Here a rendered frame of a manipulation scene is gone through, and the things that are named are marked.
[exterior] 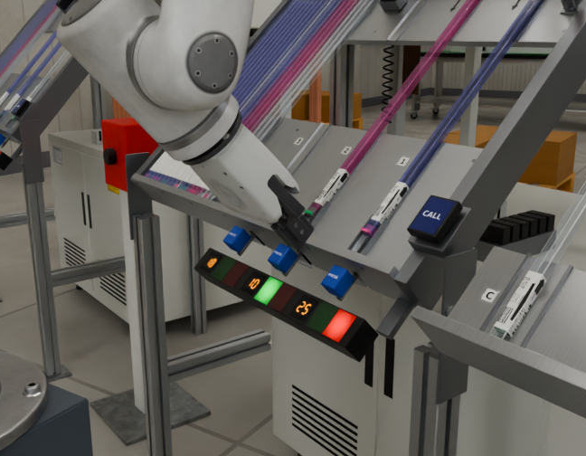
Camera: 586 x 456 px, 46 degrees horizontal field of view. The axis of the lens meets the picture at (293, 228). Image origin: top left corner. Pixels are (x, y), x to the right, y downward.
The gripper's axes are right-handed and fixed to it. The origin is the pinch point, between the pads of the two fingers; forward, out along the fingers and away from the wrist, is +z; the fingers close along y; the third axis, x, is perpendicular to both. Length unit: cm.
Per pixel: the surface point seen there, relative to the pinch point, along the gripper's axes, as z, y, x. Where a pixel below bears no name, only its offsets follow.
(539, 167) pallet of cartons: 251, -170, 195
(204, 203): 7.8, -31.6, 2.6
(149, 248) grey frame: 21, -60, -5
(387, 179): 10.2, -3.4, 15.0
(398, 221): 10.2, 2.5, 9.7
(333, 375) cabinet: 61, -38, -2
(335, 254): 8.2, -0.9, 2.0
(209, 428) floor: 79, -80, -27
